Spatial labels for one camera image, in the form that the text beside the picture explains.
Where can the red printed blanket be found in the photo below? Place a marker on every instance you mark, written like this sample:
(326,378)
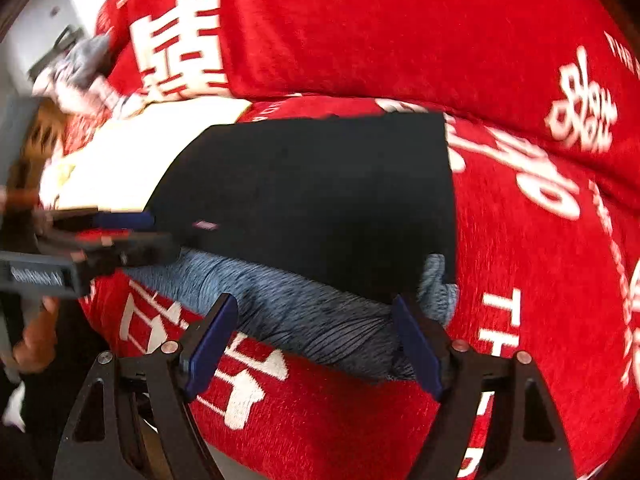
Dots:
(380,40)

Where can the grey crumpled garment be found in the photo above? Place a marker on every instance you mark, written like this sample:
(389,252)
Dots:
(80,72)

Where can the black pants with grey lining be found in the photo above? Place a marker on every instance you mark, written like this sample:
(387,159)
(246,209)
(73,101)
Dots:
(310,200)

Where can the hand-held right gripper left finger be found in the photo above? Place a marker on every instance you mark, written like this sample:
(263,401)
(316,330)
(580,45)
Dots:
(212,350)

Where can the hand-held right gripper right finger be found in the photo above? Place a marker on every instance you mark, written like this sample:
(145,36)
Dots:
(417,350)

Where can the person's left hand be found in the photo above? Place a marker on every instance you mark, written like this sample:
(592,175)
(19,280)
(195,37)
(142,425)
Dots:
(35,342)

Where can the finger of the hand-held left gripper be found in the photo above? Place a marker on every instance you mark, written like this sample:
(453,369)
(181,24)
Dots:
(145,252)
(122,220)

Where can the cream yellow cloth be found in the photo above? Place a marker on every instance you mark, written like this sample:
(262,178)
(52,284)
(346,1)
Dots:
(125,160)

